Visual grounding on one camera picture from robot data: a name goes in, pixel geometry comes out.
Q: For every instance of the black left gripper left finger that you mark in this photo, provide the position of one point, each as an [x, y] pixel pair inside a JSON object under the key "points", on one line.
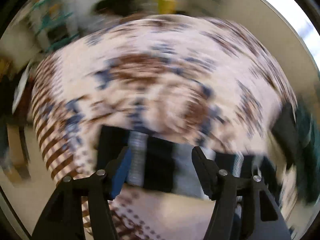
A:
{"points": [[62, 217]]}

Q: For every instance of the dark green jacket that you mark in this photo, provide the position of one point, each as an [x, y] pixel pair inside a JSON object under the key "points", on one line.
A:
{"points": [[297, 133]]}

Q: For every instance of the black grey striped knit garment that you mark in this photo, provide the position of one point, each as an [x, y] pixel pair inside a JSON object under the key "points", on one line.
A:
{"points": [[159, 165]]}

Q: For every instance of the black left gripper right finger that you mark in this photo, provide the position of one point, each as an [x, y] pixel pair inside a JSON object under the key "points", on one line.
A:
{"points": [[244, 207]]}

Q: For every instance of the floral cream fleece blanket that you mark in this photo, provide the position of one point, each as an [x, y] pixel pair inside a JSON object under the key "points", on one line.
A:
{"points": [[204, 82]]}

